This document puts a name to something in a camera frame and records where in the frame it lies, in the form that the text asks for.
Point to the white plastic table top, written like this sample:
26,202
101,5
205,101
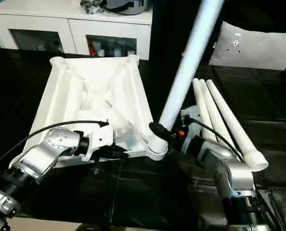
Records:
68,96

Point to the white plastic table leg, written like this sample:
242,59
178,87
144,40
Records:
225,108
203,108
213,108
193,60

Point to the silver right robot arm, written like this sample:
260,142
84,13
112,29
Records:
229,168

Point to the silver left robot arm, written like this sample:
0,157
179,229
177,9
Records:
49,149

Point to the black work mat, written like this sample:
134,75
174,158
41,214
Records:
258,108

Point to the black sofa with gold label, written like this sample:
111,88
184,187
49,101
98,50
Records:
172,29

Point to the grey printed pillow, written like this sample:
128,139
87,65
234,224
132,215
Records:
251,45

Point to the white cabinet with glass doors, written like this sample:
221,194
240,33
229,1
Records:
61,26

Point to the black plastic packet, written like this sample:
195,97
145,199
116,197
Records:
92,6

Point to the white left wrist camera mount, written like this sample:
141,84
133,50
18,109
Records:
99,137

